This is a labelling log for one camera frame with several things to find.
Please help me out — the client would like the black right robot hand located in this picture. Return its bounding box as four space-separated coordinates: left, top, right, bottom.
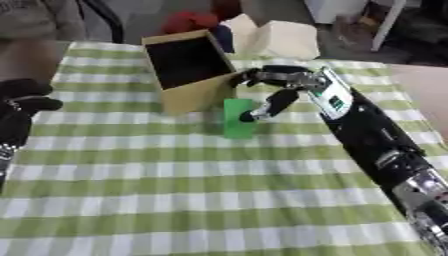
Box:
227 64 329 123

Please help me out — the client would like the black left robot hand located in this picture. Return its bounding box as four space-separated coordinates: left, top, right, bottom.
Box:
0 78 65 148

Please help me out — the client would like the green rectangular block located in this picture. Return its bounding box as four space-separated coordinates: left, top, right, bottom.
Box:
222 98 259 140

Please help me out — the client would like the cream cardboard box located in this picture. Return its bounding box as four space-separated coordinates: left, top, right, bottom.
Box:
218 13 322 61

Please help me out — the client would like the tan cardboard box black inside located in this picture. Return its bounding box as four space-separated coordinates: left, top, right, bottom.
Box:
140 29 242 116

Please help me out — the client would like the person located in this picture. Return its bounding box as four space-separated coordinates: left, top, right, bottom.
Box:
0 0 88 88

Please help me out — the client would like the red soft toy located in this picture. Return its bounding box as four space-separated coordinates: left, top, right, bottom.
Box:
161 10 221 35

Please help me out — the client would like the white furniture leg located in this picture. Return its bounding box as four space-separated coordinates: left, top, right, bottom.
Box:
369 0 408 52

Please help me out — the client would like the black chair frame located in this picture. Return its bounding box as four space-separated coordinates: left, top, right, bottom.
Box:
80 0 126 45

